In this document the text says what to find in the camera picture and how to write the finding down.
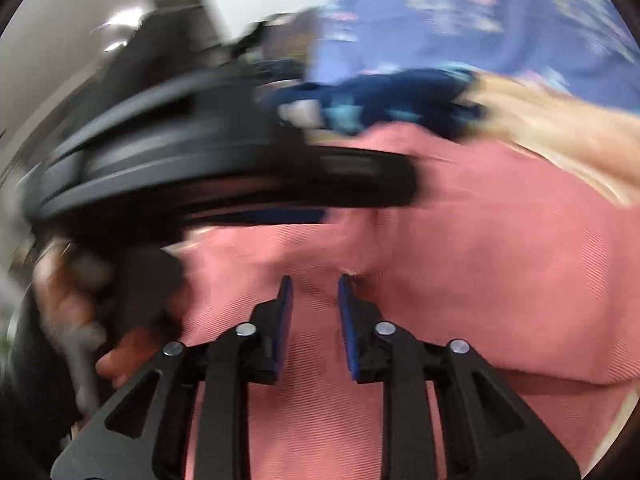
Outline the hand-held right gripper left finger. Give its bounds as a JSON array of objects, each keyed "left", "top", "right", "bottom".
[{"left": 50, "top": 275, "right": 294, "bottom": 480}]

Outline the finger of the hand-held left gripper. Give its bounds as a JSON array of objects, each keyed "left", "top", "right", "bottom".
[
  {"left": 182, "top": 207, "right": 330, "bottom": 231},
  {"left": 310, "top": 147, "right": 419, "bottom": 211}
]

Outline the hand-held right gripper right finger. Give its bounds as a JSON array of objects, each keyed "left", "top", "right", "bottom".
[{"left": 337, "top": 274, "right": 582, "bottom": 480}]

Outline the pink knit cloth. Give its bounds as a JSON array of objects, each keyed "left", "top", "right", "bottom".
[{"left": 175, "top": 122, "right": 640, "bottom": 480}]

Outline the person's left hand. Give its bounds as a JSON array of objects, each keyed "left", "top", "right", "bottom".
[{"left": 36, "top": 245, "right": 195, "bottom": 391}]

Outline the navy star fleece cloth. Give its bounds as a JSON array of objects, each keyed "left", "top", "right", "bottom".
[{"left": 260, "top": 62, "right": 488, "bottom": 142}]

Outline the blue printed bed sheet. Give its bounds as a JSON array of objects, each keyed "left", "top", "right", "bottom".
[{"left": 305, "top": 0, "right": 640, "bottom": 116}]

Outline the cream and red blanket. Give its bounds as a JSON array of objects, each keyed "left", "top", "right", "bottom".
[{"left": 465, "top": 72, "right": 640, "bottom": 466}]

